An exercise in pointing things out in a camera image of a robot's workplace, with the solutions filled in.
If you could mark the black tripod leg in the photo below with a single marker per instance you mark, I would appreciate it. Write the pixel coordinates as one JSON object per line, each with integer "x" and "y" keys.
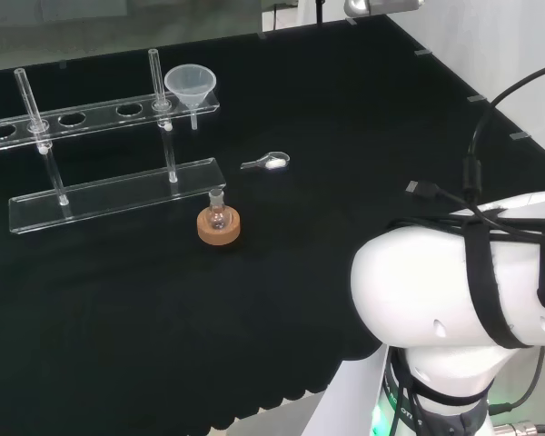
{"x": 320, "y": 10}

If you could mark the black bench cloth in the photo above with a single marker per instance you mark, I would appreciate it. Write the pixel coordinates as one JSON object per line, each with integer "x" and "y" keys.
{"x": 118, "y": 309}

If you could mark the transparent funnel stand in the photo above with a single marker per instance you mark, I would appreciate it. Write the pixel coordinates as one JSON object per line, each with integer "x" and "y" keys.
{"x": 113, "y": 200}

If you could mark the small round-bottom glass flask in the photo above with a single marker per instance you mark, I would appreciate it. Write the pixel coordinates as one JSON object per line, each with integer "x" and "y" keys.
{"x": 218, "y": 217}

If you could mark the clear plastic funnel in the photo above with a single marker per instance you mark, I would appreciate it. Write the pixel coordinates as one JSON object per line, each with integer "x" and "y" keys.
{"x": 190, "y": 84}

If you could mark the glass weighing funnel with powder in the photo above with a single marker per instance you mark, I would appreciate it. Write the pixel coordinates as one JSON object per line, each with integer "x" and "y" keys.
{"x": 274, "y": 162}

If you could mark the silver metal fixture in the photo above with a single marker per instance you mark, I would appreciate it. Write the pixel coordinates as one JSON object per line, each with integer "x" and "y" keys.
{"x": 368, "y": 5}

